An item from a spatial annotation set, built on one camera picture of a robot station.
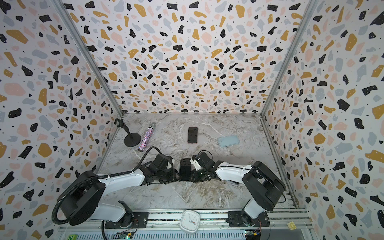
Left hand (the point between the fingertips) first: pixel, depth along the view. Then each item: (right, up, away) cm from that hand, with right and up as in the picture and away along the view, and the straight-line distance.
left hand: (181, 176), depth 84 cm
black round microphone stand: (-36, +20, +20) cm, 46 cm away
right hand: (+3, -1, 0) cm, 3 cm away
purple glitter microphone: (-28, +17, +16) cm, 36 cm away
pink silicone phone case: (+5, +22, +22) cm, 32 cm away
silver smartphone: (+2, +2, +6) cm, 6 cm away
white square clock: (+6, -17, -13) cm, 22 cm away
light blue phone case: (+31, +18, +23) cm, 43 cm away
